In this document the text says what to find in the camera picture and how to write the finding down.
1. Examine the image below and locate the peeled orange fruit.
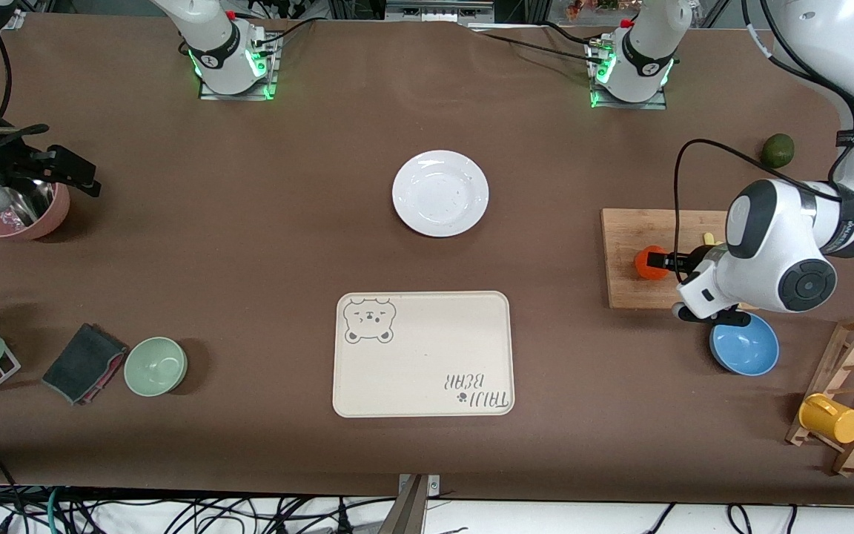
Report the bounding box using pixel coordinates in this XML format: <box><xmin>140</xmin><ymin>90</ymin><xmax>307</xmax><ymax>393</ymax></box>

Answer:
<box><xmin>634</xmin><ymin>245</ymin><xmax>671</xmax><ymax>281</ymax></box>

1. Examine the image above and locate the green lime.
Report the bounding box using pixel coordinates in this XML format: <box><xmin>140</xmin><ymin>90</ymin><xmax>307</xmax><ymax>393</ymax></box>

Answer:
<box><xmin>761</xmin><ymin>133</ymin><xmax>795</xmax><ymax>168</ymax></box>

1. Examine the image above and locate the yellow mug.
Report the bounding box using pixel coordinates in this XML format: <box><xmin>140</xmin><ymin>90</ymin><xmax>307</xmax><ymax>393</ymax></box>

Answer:
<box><xmin>798</xmin><ymin>393</ymin><xmax>854</xmax><ymax>444</ymax></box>

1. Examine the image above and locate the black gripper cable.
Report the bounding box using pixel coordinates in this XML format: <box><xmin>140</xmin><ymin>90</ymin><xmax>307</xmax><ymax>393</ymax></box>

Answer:
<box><xmin>0</xmin><ymin>33</ymin><xmax>16</xmax><ymax>119</ymax></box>
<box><xmin>673</xmin><ymin>138</ymin><xmax>854</xmax><ymax>286</ymax></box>

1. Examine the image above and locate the stainless steel scoop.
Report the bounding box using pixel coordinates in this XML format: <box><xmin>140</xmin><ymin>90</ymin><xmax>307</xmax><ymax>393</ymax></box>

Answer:
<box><xmin>0</xmin><ymin>180</ymin><xmax>56</xmax><ymax>226</ymax></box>

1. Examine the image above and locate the grey metal pole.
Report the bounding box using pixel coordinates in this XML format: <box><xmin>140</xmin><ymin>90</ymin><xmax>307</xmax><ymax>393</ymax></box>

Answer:
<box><xmin>377</xmin><ymin>475</ymin><xmax>429</xmax><ymax>534</ymax></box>

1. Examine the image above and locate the white round plate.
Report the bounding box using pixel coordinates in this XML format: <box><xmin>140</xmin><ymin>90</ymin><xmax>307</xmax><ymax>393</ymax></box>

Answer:
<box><xmin>392</xmin><ymin>150</ymin><xmax>490</xmax><ymax>238</ymax></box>

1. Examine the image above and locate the pale green bowl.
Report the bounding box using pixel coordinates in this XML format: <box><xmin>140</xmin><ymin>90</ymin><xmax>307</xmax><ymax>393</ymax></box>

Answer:
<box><xmin>124</xmin><ymin>337</ymin><xmax>188</xmax><ymax>398</ymax></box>

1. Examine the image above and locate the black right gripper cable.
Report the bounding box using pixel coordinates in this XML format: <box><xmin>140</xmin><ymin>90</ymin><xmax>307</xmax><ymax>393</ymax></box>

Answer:
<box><xmin>0</xmin><ymin>33</ymin><xmax>16</xmax><ymax>119</ymax></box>

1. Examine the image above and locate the dark grey folded cloth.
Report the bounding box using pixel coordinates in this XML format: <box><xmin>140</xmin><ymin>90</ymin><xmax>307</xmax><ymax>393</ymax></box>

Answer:
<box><xmin>42</xmin><ymin>323</ymin><xmax>129</xmax><ymax>406</ymax></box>

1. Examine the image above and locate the silver metal bracket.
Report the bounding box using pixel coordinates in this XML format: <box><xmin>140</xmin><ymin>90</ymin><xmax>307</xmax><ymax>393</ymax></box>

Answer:
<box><xmin>398</xmin><ymin>474</ymin><xmax>441</xmax><ymax>496</ymax></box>

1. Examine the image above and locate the pink folded cloth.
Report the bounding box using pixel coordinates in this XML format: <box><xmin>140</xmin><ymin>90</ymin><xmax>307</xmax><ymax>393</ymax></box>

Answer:
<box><xmin>82</xmin><ymin>345</ymin><xmax>129</xmax><ymax>406</ymax></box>

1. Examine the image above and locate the brown table mat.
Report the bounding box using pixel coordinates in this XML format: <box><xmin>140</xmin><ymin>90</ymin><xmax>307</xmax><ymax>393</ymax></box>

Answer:
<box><xmin>0</xmin><ymin>11</ymin><xmax>854</xmax><ymax>507</ymax></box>

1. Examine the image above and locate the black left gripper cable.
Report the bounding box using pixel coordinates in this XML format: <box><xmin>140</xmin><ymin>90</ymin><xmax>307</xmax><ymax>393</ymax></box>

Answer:
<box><xmin>673</xmin><ymin>138</ymin><xmax>854</xmax><ymax>286</ymax></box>

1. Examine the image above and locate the wooden cutting board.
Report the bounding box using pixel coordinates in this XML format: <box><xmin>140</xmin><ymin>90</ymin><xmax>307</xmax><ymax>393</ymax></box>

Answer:
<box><xmin>601</xmin><ymin>208</ymin><xmax>760</xmax><ymax>310</ymax></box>

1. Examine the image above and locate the pink bowl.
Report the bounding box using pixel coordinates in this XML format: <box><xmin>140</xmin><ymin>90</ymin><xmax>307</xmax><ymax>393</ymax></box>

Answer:
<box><xmin>0</xmin><ymin>182</ymin><xmax>70</xmax><ymax>241</ymax></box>

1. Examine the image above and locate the teal cable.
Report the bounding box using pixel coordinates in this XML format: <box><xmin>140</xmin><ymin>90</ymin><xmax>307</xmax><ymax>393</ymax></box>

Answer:
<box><xmin>44</xmin><ymin>486</ymin><xmax>66</xmax><ymax>534</ymax></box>

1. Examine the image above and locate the black base cable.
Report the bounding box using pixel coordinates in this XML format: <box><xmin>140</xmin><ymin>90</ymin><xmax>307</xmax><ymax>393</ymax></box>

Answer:
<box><xmin>464</xmin><ymin>28</ymin><xmax>606</xmax><ymax>69</ymax></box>
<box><xmin>253</xmin><ymin>18</ymin><xmax>318</xmax><ymax>50</ymax></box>

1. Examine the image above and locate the cream bear print tray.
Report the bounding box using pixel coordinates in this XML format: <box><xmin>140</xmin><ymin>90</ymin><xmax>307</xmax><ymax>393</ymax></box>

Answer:
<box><xmin>332</xmin><ymin>291</ymin><xmax>515</xmax><ymax>418</ymax></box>

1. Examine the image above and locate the blue bowl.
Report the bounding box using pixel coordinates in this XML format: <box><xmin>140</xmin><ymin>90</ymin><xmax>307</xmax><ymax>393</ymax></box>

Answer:
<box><xmin>709</xmin><ymin>313</ymin><xmax>780</xmax><ymax>377</ymax></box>

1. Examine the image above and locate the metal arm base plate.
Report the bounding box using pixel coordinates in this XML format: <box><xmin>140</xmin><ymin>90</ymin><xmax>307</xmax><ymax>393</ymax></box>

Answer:
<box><xmin>199</xmin><ymin>30</ymin><xmax>280</xmax><ymax>102</ymax></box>
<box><xmin>589</xmin><ymin>37</ymin><xmax>669</xmax><ymax>111</ymax></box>

